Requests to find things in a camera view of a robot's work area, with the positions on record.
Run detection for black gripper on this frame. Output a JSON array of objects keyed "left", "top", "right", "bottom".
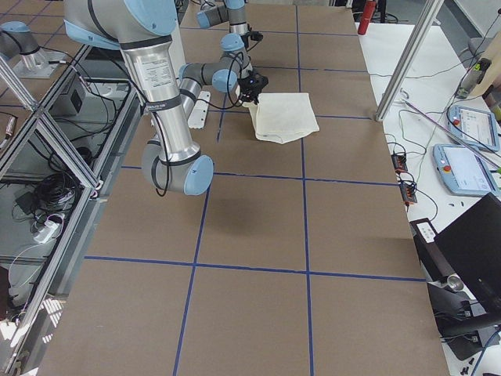
[{"left": 239, "top": 80, "right": 261, "bottom": 106}]

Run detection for cream long sleeve cat shirt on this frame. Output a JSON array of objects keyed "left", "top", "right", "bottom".
[{"left": 243, "top": 92, "right": 319, "bottom": 144}]

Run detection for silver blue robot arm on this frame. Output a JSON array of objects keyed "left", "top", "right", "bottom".
[
  {"left": 196, "top": 0, "right": 250, "bottom": 35},
  {"left": 64, "top": 1, "right": 268, "bottom": 196}
]

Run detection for seated person beige clothes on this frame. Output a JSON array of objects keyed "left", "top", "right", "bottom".
[{"left": 470, "top": 31, "right": 500, "bottom": 114}]

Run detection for red bottle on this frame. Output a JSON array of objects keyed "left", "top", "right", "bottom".
[{"left": 357, "top": 0, "right": 377, "bottom": 35}]

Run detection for reacher grabber stick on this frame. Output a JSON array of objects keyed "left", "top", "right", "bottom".
[{"left": 397, "top": 89, "right": 501, "bottom": 173}]

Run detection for far orange black connector box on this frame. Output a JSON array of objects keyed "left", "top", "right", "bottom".
[{"left": 391, "top": 154, "right": 408, "bottom": 173}]

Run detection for orange black connector box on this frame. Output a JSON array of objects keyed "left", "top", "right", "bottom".
[
  {"left": 391, "top": 154, "right": 408, "bottom": 173},
  {"left": 399, "top": 183, "right": 417, "bottom": 205}
]

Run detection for near orange black connector box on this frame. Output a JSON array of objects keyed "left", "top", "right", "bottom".
[{"left": 399, "top": 183, "right": 417, "bottom": 205}]

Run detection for near blue teach pendant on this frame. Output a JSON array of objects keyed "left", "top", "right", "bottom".
[{"left": 432, "top": 144, "right": 500, "bottom": 197}]

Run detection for blue teach pendant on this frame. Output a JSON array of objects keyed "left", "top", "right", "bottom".
[
  {"left": 447, "top": 105, "right": 500, "bottom": 152},
  {"left": 432, "top": 144, "right": 500, "bottom": 197}
]

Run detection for far blue teach pendant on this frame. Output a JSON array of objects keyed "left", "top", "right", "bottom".
[{"left": 447, "top": 105, "right": 500, "bottom": 152}]

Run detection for grey robot mounting base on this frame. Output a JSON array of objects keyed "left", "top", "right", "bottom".
[{"left": 1, "top": 21, "right": 66, "bottom": 79}]

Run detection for white power strip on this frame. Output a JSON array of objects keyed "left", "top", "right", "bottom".
[{"left": 34, "top": 219, "right": 62, "bottom": 244}]

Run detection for black box with white label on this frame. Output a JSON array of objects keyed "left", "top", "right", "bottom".
[{"left": 409, "top": 218, "right": 455, "bottom": 283}]

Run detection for black monitor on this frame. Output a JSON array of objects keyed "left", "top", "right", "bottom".
[{"left": 435, "top": 193, "right": 500, "bottom": 312}]

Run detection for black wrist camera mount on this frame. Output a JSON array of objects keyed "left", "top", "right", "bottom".
[
  {"left": 245, "top": 70, "right": 269, "bottom": 91},
  {"left": 249, "top": 31, "right": 263, "bottom": 42}
]

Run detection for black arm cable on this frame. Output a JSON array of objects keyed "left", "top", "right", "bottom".
[{"left": 154, "top": 50, "right": 255, "bottom": 197}]

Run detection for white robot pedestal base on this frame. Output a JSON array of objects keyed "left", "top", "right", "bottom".
[{"left": 174, "top": 20, "right": 211, "bottom": 130}]

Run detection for aluminium frame post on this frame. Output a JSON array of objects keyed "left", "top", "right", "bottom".
[{"left": 375, "top": 0, "right": 444, "bottom": 121}]

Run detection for aluminium table side frame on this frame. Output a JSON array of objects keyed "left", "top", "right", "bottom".
[{"left": 1, "top": 47, "right": 142, "bottom": 375}]

